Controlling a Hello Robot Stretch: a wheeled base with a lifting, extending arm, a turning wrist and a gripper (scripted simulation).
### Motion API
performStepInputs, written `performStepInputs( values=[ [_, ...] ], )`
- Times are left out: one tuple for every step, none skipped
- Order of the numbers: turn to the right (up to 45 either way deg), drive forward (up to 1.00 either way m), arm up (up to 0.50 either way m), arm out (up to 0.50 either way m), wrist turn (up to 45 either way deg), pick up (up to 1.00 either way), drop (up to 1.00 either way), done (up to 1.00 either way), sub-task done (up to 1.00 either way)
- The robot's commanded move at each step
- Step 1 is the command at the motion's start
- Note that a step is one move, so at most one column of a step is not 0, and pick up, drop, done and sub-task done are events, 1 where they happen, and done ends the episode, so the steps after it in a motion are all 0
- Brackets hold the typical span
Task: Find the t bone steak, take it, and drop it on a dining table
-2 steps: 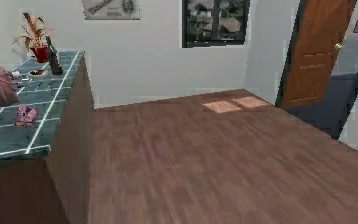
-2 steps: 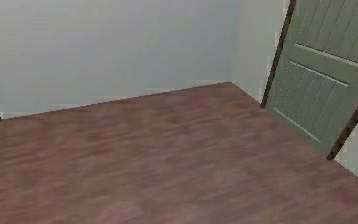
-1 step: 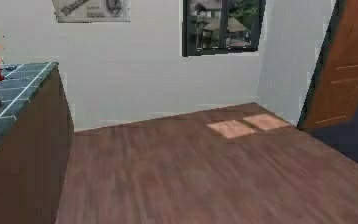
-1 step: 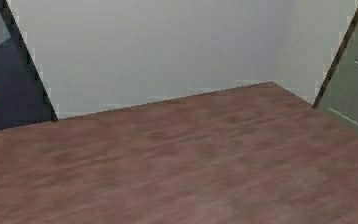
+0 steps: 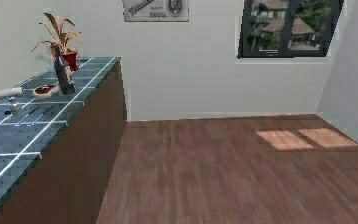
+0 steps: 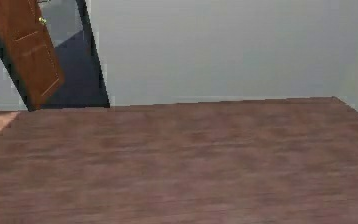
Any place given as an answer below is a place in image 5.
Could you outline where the brown counter with tiled top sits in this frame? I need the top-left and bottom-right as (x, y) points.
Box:
(0, 55), (128, 224)

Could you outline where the black framed window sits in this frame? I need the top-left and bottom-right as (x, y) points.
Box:
(237, 0), (345, 59)

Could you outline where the grey framed wall picture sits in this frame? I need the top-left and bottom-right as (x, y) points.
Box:
(121, 0), (190, 23)

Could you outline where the dry plant in red pot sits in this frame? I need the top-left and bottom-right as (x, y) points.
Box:
(30, 12), (84, 72)

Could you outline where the red t bone steak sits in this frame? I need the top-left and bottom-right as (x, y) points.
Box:
(32, 84), (60, 100)

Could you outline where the white paper towel roll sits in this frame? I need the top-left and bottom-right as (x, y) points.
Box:
(0, 86), (24, 101)

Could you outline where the small grey shaker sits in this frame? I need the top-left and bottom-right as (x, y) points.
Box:
(7, 96), (22, 116)

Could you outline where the dark wine bottle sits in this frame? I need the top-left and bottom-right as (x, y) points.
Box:
(50, 42), (77, 96)

